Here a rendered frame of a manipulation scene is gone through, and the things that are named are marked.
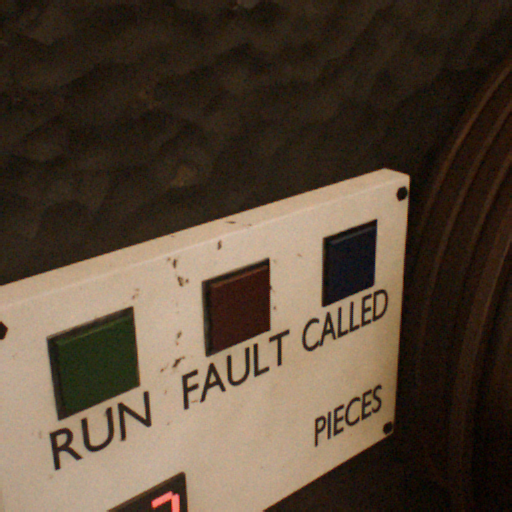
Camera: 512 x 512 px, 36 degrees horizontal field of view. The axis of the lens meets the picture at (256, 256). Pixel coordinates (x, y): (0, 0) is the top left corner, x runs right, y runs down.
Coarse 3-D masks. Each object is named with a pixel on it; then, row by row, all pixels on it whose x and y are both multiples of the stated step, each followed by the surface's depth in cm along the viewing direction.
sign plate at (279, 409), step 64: (320, 192) 43; (384, 192) 44; (128, 256) 35; (192, 256) 37; (256, 256) 39; (320, 256) 43; (384, 256) 46; (0, 320) 31; (64, 320) 33; (192, 320) 38; (320, 320) 44; (384, 320) 48; (0, 384) 32; (192, 384) 39; (256, 384) 42; (320, 384) 46; (384, 384) 50; (0, 448) 33; (64, 448) 35; (128, 448) 38; (192, 448) 41; (256, 448) 44; (320, 448) 48
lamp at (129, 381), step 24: (72, 336) 33; (96, 336) 34; (120, 336) 35; (72, 360) 33; (96, 360) 34; (120, 360) 35; (72, 384) 34; (96, 384) 35; (120, 384) 36; (72, 408) 34
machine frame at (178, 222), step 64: (0, 0) 30; (64, 0) 31; (128, 0) 33; (192, 0) 35; (256, 0) 37; (320, 0) 40; (384, 0) 43; (448, 0) 46; (0, 64) 30; (64, 64) 32; (128, 64) 34; (192, 64) 36; (256, 64) 38; (320, 64) 41; (384, 64) 44; (448, 64) 48; (0, 128) 31; (64, 128) 33; (128, 128) 35; (192, 128) 37; (256, 128) 40; (320, 128) 42; (384, 128) 46; (448, 128) 50; (0, 192) 32; (64, 192) 34; (128, 192) 36; (192, 192) 38; (256, 192) 41; (0, 256) 33; (64, 256) 35; (384, 448) 56
